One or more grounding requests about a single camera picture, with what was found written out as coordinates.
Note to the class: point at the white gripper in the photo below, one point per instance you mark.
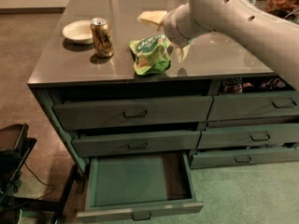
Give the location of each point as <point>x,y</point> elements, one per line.
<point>172,28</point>

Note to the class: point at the green rice chip bag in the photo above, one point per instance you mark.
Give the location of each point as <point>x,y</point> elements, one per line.
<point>151,55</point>

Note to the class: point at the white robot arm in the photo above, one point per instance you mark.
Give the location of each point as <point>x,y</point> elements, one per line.
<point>274,41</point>

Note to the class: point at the top left drawer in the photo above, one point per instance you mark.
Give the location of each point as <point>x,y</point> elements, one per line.
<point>132,112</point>

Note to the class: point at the snack bags in drawer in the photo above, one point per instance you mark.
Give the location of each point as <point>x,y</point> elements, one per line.
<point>253,84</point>

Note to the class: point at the grey drawer cabinet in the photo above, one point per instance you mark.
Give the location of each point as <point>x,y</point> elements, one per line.
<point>68,73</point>

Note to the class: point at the top right drawer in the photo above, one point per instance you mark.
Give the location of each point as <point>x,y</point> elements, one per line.
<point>266,104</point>

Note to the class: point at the middle left drawer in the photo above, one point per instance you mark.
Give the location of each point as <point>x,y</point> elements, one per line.
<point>129,143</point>

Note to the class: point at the bottom right drawer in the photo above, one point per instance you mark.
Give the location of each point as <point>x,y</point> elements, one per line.
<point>240,157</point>

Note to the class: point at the middle right drawer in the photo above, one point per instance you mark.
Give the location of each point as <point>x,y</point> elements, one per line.
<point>249,136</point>

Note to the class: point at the open bottom left drawer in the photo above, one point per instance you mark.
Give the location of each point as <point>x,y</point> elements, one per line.
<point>139,188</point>

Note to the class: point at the gold soda can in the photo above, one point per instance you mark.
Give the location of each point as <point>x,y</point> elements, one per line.
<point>102,37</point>

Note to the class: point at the white bowl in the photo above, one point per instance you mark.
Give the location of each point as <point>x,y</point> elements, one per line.
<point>79,31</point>

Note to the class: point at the glass jar of snacks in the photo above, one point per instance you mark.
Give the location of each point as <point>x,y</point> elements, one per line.
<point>285,9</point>

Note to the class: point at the black stand with cables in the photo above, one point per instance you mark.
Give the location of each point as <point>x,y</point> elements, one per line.
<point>15,147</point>

